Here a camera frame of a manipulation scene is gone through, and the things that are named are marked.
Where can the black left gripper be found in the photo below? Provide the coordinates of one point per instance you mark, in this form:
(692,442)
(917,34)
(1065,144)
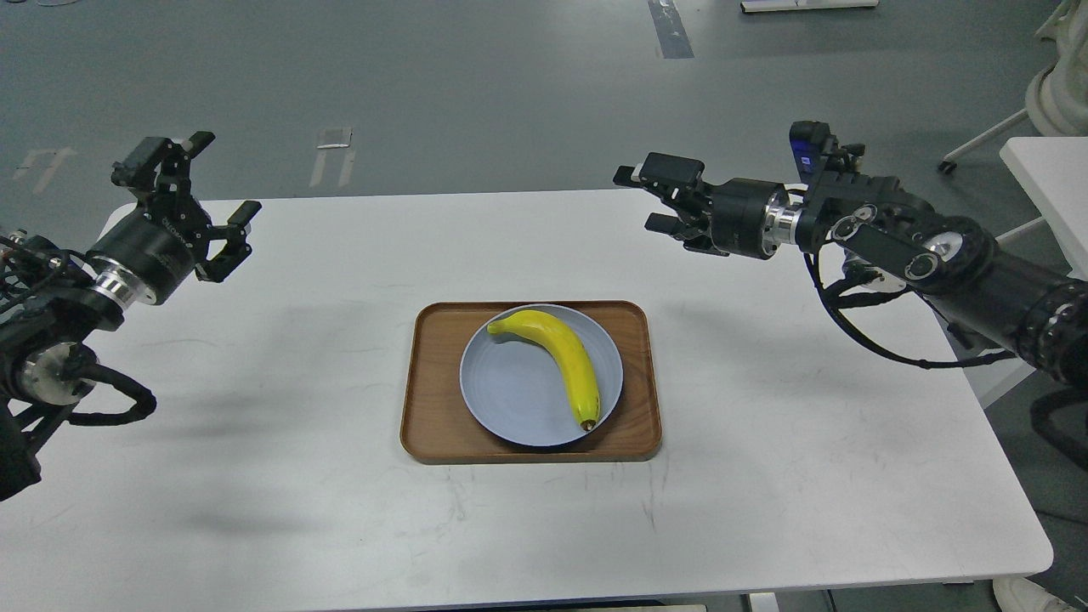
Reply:
(167,240)

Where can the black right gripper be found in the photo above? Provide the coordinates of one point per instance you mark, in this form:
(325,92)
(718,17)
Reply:
(738,208)

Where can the yellow banana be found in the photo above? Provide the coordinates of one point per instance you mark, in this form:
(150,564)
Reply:
(570,356)

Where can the light blue plate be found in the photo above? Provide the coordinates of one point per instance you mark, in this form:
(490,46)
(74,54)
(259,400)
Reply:
(513,386)

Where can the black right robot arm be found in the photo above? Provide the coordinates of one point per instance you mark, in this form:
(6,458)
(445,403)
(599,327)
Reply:
(951,261)

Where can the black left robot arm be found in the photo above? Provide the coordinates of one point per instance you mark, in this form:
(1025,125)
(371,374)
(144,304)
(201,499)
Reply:
(54,298)

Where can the brown wooden tray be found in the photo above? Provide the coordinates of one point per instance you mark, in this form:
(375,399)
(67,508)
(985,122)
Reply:
(438,428)

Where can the white side table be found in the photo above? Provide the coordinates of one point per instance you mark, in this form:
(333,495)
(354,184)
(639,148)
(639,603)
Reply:
(1053,173)

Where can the white chair base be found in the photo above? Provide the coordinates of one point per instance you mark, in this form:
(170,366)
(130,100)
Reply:
(1055,101)

